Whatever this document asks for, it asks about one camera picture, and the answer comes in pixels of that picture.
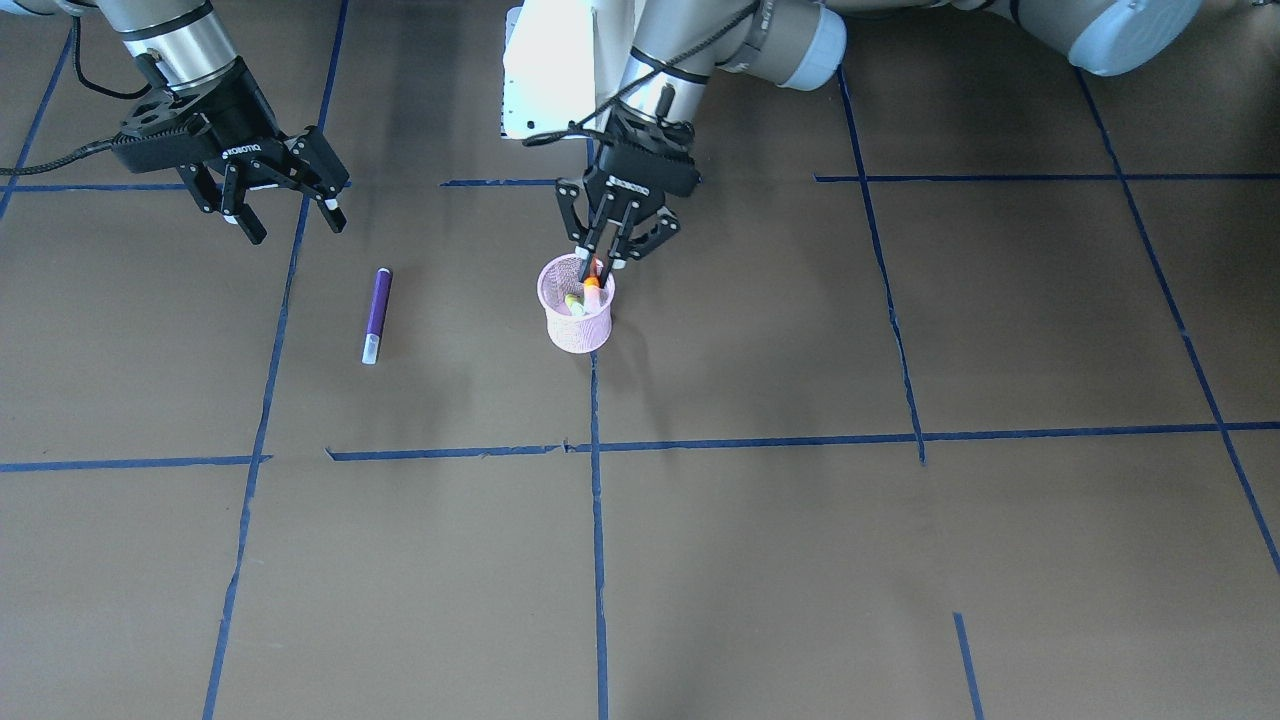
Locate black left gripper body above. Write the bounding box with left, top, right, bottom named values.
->
left=556, top=108, right=701, bottom=236

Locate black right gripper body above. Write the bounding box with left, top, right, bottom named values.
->
left=111, top=56, right=335, bottom=215

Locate orange highlighter pen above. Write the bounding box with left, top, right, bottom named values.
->
left=582, top=258, right=604, bottom=316

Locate purple highlighter pen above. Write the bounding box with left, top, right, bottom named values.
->
left=361, top=266, right=393, bottom=366

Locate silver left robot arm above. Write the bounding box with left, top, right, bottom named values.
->
left=527, top=1, right=919, bottom=281

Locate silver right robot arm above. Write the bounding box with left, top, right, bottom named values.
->
left=3, top=1, right=700, bottom=270

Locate pink mesh pen holder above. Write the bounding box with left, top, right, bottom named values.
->
left=536, top=254, right=614, bottom=354

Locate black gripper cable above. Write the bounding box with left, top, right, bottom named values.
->
left=520, top=0, right=762, bottom=149

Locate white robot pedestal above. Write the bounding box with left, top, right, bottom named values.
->
left=500, top=1, right=645, bottom=140

